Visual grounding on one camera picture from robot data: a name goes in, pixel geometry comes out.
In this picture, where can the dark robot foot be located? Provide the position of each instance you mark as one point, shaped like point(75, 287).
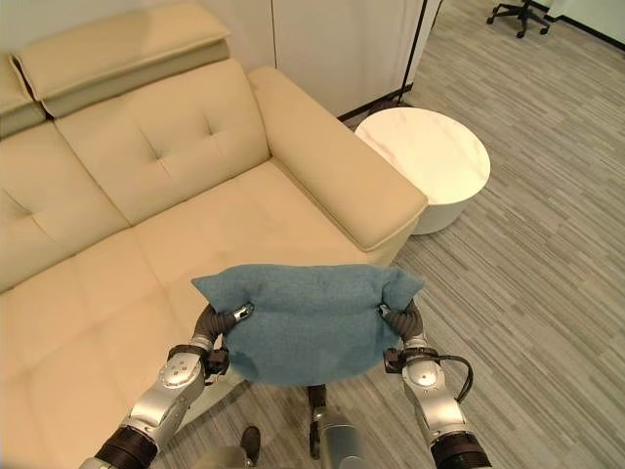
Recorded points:
point(251, 439)

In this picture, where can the black office chair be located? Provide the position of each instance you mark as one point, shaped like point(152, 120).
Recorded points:
point(520, 17)

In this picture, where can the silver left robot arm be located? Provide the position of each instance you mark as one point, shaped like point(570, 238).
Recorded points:
point(161, 400)

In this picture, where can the silver robot leg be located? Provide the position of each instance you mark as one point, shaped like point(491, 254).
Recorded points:
point(337, 435)

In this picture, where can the black floor stand pole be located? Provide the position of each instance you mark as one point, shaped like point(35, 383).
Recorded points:
point(412, 54)

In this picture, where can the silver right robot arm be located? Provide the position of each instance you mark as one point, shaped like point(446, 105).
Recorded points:
point(434, 400)

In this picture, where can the cream leather sofa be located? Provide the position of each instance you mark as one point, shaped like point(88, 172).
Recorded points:
point(195, 195)

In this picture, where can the blue fabric cushion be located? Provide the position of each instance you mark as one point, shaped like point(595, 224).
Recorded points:
point(307, 332)

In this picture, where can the white partition panel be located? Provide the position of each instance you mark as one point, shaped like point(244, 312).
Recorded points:
point(342, 49)

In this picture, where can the round white marble side table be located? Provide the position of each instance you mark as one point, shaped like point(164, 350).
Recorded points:
point(434, 166)

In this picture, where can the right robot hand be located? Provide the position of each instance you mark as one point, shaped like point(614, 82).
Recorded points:
point(405, 322)

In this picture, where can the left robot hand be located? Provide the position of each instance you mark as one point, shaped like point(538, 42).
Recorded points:
point(220, 320)

